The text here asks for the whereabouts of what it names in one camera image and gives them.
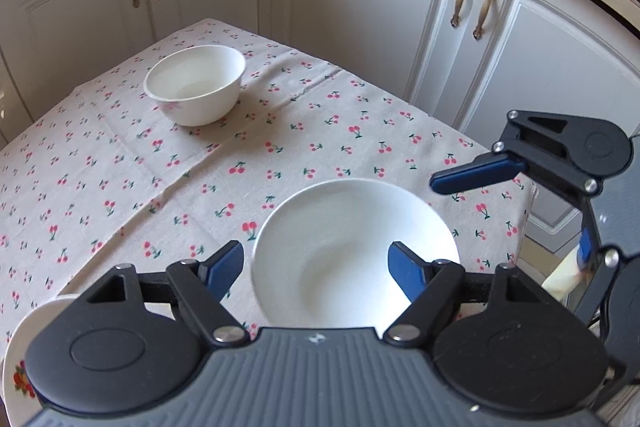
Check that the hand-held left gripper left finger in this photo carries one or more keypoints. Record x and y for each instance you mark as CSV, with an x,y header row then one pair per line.
x,y
222,269

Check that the cherry print tablecloth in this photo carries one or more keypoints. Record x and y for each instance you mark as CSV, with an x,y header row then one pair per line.
x,y
300,107

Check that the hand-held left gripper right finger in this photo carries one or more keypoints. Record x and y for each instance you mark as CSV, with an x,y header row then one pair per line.
x,y
405,269

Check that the white floral bowl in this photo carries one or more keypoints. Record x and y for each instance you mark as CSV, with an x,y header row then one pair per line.
x,y
325,257

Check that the large white fruit-print plate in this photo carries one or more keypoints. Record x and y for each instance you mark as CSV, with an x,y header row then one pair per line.
x,y
15,357

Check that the white deep bowl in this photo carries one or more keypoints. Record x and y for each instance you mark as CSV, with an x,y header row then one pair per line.
x,y
200,102

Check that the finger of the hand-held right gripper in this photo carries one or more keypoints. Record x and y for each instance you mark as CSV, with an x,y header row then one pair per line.
x,y
480,172
584,249

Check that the person's right hand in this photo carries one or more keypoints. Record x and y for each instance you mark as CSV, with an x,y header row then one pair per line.
x,y
562,279

